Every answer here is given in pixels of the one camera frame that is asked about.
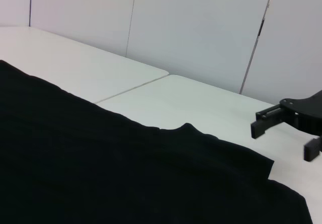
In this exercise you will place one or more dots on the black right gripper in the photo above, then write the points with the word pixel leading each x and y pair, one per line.
pixel 308 113

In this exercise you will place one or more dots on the black t-shirt with white print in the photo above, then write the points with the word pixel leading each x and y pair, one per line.
pixel 100 171

